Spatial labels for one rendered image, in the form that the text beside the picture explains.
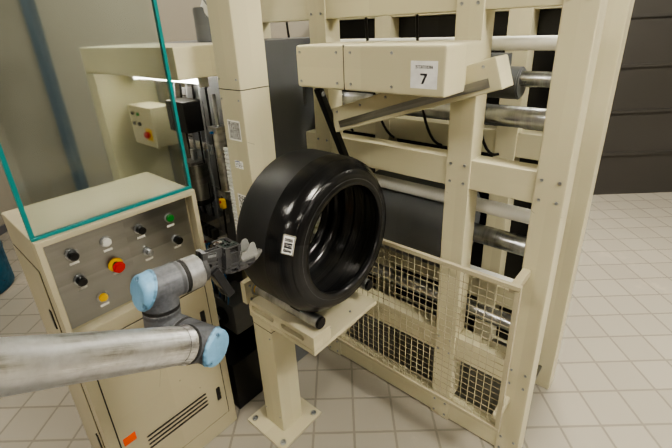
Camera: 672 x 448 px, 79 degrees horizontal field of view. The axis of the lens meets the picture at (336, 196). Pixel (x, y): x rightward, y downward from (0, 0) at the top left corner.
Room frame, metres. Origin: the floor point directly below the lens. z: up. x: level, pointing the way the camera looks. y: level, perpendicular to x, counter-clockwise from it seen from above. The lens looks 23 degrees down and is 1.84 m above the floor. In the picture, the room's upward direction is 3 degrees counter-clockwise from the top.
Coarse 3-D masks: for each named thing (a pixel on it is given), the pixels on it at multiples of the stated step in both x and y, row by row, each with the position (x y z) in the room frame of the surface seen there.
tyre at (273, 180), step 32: (288, 160) 1.31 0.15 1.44; (320, 160) 1.27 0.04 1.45; (352, 160) 1.32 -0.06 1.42; (256, 192) 1.22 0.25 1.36; (288, 192) 1.16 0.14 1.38; (320, 192) 1.16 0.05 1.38; (352, 192) 1.55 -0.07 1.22; (256, 224) 1.15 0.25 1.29; (288, 224) 1.09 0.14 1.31; (320, 224) 1.55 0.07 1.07; (352, 224) 1.54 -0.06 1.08; (384, 224) 1.41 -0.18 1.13; (288, 256) 1.06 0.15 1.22; (320, 256) 1.49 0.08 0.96; (352, 256) 1.45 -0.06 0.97; (288, 288) 1.07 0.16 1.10; (320, 288) 1.33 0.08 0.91; (352, 288) 1.25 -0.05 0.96
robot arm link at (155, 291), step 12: (168, 264) 0.90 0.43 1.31; (180, 264) 0.90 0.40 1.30; (144, 276) 0.84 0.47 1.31; (156, 276) 0.85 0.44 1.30; (168, 276) 0.86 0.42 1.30; (180, 276) 0.87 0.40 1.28; (132, 288) 0.84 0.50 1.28; (144, 288) 0.81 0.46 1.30; (156, 288) 0.82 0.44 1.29; (168, 288) 0.84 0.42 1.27; (180, 288) 0.86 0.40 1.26; (132, 300) 0.84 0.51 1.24; (144, 300) 0.80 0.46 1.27; (156, 300) 0.82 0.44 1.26; (168, 300) 0.84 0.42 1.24; (144, 312) 0.83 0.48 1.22; (156, 312) 0.82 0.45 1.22
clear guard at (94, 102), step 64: (0, 0) 1.21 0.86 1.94; (64, 0) 1.33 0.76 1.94; (128, 0) 1.47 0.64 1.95; (0, 64) 1.18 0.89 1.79; (64, 64) 1.29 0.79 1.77; (128, 64) 1.43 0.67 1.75; (0, 128) 1.14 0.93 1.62; (64, 128) 1.26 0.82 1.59; (128, 128) 1.40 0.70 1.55; (64, 192) 1.22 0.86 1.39; (128, 192) 1.36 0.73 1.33
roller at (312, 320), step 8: (256, 288) 1.34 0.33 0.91; (264, 296) 1.31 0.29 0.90; (272, 296) 1.28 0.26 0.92; (280, 304) 1.25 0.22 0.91; (296, 312) 1.19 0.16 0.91; (304, 312) 1.18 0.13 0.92; (312, 312) 1.17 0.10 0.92; (304, 320) 1.16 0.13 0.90; (312, 320) 1.14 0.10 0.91; (320, 320) 1.14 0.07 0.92; (320, 328) 1.13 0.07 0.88
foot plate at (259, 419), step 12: (264, 408) 1.57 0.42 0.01; (312, 408) 1.55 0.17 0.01; (252, 420) 1.50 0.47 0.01; (264, 420) 1.49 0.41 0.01; (300, 420) 1.49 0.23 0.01; (312, 420) 1.48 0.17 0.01; (264, 432) 1.43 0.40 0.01; (276, 432) 1.42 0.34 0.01; (288, 432) 1.42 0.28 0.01; (300, 432) 1.42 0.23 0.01; (276, 444) 1.36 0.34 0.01; (288, 444) 1.36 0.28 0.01
